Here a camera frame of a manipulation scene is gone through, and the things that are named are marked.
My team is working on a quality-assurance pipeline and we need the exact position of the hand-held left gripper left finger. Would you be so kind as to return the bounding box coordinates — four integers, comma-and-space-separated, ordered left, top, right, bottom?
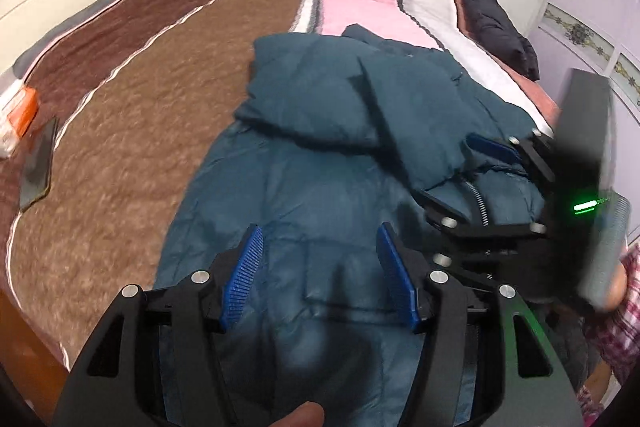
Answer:
52, 223, 266, 427

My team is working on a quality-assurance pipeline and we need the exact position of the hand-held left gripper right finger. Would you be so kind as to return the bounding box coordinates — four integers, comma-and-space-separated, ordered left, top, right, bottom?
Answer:
376, 222, 586, 427

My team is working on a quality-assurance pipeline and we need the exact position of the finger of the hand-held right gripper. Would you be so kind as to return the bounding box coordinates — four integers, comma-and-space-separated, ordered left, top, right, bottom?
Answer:
415, 187, 551, 290
466, 129, 557, 190

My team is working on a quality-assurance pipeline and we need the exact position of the teal down jacket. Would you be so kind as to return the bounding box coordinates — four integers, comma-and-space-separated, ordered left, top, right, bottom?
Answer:
152, 24, 551, 427

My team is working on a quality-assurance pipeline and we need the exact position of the person's right forearm plaid sleeve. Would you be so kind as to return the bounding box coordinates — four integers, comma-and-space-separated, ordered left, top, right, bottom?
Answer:
580, 244, 640, 418

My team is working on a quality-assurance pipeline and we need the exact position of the person's right hand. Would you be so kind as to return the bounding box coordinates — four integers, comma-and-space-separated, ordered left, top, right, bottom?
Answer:
606, 251, 632, 310

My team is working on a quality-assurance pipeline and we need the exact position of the black jacket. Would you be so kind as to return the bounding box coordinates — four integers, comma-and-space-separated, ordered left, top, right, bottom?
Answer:
461, 0, 541, 82

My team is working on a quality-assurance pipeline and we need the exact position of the white wardrobe with ornament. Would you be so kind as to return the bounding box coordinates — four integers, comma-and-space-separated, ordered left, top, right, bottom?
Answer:
530, 0, 640, 248

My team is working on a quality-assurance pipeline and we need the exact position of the striped brown pink blanket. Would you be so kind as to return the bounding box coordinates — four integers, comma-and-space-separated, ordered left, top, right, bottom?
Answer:
0, 0, 561, 368

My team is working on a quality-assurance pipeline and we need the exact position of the dark grey flat pad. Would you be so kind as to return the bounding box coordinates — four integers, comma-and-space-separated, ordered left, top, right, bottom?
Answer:
19, 117, 60, 210

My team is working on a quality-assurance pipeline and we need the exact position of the orange and white packet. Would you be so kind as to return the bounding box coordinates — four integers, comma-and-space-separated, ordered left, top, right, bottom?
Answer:
0, 84, 40, 160

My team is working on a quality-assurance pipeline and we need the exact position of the grey bed sheet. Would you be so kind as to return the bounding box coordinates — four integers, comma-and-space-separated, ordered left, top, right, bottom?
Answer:
11, 0, 146, 80

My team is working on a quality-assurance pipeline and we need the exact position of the wooden bed frame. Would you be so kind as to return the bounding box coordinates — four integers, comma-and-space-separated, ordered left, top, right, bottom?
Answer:
0, 287, 71, 413

